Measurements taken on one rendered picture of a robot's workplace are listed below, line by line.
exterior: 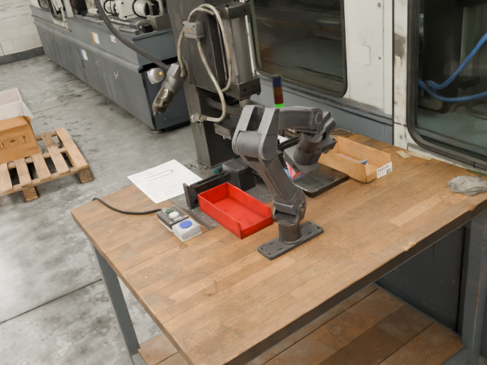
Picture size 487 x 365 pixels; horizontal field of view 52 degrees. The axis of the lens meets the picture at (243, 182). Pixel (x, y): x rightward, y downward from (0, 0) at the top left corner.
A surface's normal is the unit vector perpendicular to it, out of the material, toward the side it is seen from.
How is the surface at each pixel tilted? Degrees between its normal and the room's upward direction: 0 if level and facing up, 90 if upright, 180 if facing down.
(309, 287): 0
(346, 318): 0
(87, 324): 0
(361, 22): 90
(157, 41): 90
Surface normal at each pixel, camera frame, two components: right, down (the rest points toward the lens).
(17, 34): 0.51, 0.33
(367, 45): -0.85, 0.34
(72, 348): -0.14, -0.88
